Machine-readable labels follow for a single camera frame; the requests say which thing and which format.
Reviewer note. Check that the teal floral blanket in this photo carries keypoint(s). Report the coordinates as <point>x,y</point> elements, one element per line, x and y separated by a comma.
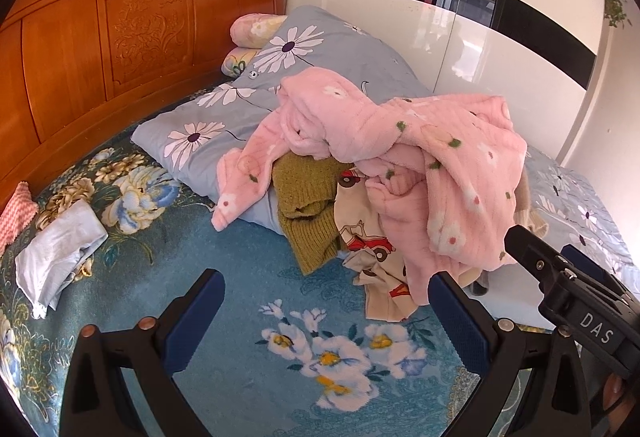
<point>250,262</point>

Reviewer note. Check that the grey-blue daisy print quilt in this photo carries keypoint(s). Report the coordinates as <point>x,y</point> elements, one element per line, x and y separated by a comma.
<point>320,52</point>

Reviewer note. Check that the pink floral fleece garment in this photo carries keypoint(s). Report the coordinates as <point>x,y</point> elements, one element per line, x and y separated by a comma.
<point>450,157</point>

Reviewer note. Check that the pink checked cloth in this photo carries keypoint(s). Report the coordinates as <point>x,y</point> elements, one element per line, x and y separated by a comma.
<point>15,217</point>

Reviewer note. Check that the yellow floral pillow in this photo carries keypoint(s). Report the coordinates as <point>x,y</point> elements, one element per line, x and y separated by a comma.
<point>235,62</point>

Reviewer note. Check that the person's right hand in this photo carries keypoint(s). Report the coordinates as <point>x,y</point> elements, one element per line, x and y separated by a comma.
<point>615,397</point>

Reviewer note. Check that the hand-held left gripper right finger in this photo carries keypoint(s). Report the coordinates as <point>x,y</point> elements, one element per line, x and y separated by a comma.
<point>460,322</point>

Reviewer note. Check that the light blue folded garment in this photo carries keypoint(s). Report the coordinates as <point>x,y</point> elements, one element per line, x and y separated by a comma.
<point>55,252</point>

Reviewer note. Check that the dark grey cloth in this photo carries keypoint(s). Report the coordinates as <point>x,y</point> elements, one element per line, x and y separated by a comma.
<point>480,286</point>

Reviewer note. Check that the pink floral pillow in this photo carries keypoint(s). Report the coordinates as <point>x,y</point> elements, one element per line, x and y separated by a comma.
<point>250,27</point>

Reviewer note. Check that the cream car print garment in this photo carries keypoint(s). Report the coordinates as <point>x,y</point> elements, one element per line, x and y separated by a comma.
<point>365,237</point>

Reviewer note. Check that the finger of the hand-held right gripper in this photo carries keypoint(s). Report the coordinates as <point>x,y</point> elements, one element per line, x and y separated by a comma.
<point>532,254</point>
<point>590,262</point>

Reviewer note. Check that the olive green knit sweater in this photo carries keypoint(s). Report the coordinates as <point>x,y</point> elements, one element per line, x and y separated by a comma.
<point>305,197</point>

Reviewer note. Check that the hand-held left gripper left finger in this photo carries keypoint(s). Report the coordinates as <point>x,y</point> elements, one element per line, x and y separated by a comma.
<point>195,322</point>

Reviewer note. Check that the green plant wall decoration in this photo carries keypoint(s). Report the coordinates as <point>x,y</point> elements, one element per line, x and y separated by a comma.
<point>614,7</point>

